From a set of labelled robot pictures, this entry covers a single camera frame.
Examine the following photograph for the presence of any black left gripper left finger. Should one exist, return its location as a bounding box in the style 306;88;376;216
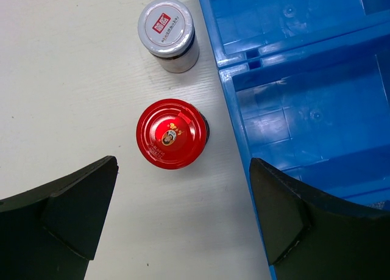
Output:
1;156;118;279

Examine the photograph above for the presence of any blue middle storage bin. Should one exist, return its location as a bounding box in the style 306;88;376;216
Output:
219;23;389;206

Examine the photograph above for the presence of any white lid dark jar left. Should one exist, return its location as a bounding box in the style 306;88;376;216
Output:
138;0;199;73

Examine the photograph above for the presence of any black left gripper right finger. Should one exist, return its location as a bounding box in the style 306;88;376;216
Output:
249;157;390;280

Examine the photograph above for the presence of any red lid sauce jar left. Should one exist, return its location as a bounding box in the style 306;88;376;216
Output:
136;98;210;170

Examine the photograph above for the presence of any blue far storage bin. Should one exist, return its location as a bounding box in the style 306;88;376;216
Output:
199;0;389;69

